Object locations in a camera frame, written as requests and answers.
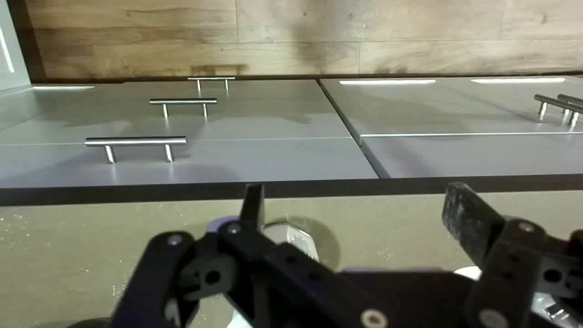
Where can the flat cabinet drawer front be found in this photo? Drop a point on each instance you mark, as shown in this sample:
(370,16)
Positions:
(273,160)
(273,124)
(273,93)

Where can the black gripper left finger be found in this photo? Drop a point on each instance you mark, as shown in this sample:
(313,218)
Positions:
(182,273)

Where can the fixed sink cabinet panel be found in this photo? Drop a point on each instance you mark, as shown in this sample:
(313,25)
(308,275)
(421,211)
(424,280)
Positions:
(473,155)

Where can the panelled corner cabinet door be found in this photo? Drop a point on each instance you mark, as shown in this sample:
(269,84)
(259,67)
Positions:
(11,54)

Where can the white bowl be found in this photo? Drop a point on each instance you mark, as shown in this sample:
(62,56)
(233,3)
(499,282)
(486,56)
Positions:
(291,240)

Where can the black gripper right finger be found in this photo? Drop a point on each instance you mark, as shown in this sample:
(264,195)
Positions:
(503,266)

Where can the flat lower cabinet door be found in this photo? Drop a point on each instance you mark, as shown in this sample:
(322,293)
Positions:
(424,109)
(576,85)

